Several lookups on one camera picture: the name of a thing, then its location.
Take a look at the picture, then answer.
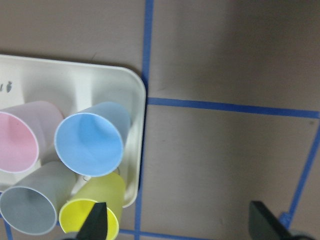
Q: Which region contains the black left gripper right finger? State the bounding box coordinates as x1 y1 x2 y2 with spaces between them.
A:
248 200 293 240

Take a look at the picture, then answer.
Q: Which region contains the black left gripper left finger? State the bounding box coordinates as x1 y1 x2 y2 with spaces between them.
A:
76 202 108 240

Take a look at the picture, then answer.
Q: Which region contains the yellow plastic cup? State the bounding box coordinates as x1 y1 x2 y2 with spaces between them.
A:
59 172 126 240

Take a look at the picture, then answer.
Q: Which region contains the grey plastic cup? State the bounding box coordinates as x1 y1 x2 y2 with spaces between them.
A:
0 161 77 236

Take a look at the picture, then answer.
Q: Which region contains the blue plastic cup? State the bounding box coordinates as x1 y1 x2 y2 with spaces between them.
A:
54 101 131 177

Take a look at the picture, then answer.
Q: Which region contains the pink plastic cup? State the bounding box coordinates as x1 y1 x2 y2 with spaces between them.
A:
0 101 64 174

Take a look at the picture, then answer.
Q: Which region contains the cream plastic tray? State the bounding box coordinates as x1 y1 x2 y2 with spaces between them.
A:
0 55 146 208

